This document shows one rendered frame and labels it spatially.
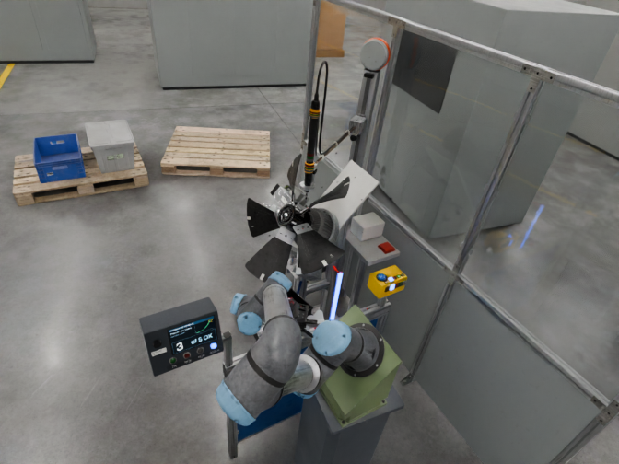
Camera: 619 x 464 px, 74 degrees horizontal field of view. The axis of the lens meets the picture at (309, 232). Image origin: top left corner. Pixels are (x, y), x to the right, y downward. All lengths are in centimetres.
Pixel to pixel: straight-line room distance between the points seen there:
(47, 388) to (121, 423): 55
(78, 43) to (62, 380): 670
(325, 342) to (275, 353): 40
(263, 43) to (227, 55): 63
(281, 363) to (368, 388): 60
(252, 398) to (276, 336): 14
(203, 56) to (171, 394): 557
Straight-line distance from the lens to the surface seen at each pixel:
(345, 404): 153
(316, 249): 194
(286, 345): 96
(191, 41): 721
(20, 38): 893
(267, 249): 210
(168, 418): 278
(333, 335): 133
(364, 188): 220
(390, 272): 206
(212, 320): 156
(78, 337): 330
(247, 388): 98
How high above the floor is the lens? 241
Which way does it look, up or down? 37 degrees down
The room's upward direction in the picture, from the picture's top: 7 degrees clockwise
